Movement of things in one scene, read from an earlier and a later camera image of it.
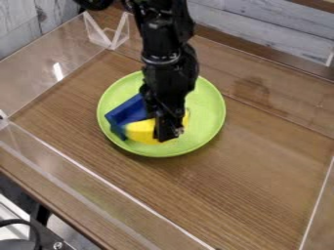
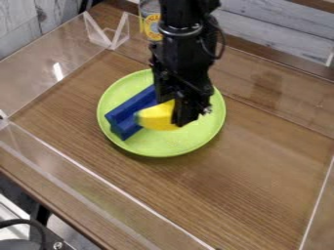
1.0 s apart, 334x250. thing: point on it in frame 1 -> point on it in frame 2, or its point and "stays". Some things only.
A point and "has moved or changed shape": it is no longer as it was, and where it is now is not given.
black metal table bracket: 50,241 stays
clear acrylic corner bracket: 96,35 stays
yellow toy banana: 139,131 has moved or changed shape
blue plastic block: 128,112 stays
